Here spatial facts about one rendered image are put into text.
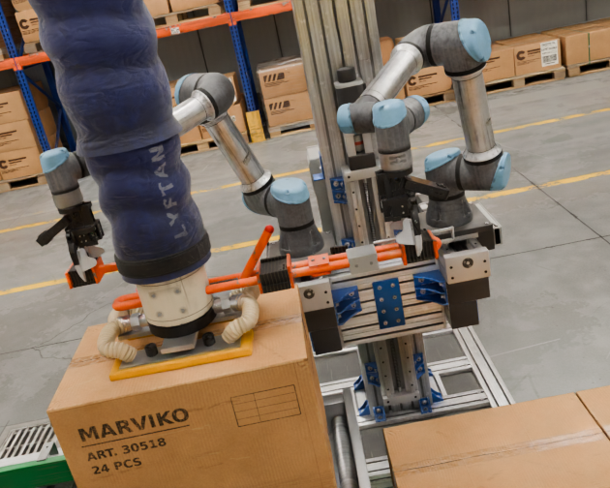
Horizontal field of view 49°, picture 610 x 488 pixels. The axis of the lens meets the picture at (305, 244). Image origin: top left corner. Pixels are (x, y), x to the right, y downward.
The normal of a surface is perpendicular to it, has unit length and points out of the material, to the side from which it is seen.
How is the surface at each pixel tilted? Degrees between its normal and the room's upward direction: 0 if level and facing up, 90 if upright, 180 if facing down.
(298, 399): 90
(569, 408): 0
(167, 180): 70
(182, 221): 75
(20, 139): 91
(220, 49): 90
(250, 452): 90
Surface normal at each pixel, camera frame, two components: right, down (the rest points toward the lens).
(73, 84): -0.40, 0.14
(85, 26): 0.14, 0.07
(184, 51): 0.04, 0.36
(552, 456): -0.19, -0.91
